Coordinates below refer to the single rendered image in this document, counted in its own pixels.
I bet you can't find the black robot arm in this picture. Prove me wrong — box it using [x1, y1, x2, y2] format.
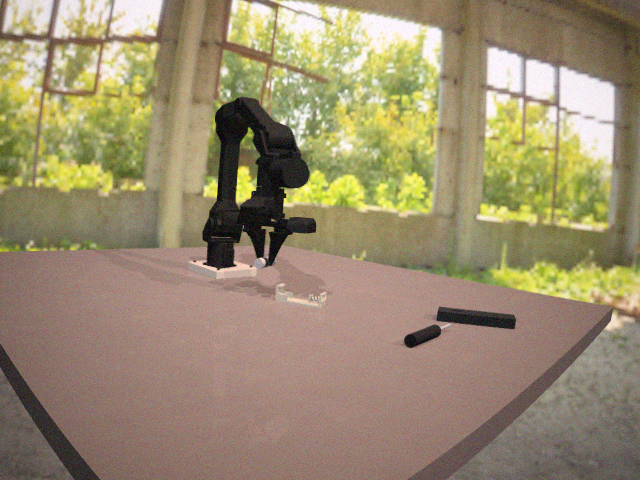
[203, 96, 310, 269]

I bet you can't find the white cylinder with black band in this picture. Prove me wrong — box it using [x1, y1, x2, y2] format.
[254, 256, 276, 269]

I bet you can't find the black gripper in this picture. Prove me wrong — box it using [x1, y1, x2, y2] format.
[221, 187, 316, 266]

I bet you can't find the black rectangular bar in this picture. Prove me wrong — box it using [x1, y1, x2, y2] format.
[437, 306, 516, 329]

